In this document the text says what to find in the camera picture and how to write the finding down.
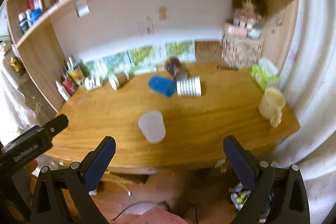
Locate white plastic cup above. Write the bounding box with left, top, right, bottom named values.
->
left=138, top=110, right=166, bottom=144

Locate panda print white cup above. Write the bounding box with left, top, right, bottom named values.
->
left=84, top=77, right=104, bottom=91

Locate brown sleeve paper cup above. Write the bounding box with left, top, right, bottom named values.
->
left=108, top=72, right=130, bottom=90

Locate checkered paper cup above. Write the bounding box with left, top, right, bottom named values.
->
left=177, top=76, right=202, bottom=97

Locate blue plastic cup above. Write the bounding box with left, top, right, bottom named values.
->
left=148, top=75, right=177, bottom=98

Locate dark patterned paper cup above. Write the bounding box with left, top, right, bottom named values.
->
left=164, top=57, right=188, bottom=81

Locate white small bottle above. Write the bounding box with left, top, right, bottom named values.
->
left=55, top=81, right=71, bottom=102

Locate red pink tube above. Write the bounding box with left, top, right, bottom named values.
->
left=61, top=77, right=76, bottom=96

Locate cream ceramic mug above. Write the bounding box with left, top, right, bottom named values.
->
left=258, top=88, right=286, bottom=128

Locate green tissue pack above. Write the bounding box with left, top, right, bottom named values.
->
left=250, top=57, right=279, bottom=91

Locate white curtain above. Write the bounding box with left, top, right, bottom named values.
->
left=269, top=0, right=335, bottom=223

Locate dark blue bottle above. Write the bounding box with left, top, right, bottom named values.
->
left=18, top=12, right=30, bottom=34

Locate black pen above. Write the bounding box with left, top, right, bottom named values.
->
left=217, top=65, right=239, bottom=71

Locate letter print fabric bag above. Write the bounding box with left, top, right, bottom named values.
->
left=219, top=31, right=264, bottom=69

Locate grape picture card strip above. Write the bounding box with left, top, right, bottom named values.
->
left=81, top=40, right=196, bottom=78

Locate wooden desk hutch shelf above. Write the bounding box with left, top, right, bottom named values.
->
left=5, top=0, right=298, bottom=110

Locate brown drawing card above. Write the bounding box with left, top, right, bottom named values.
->
left=194, top=40, right=224, bottom=63

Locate pink round box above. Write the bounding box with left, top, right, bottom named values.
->
left=223, top=22, right=247, bottom=38

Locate brown haired doll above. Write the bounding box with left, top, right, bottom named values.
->
left=231, top=0, right=267, bottom=30

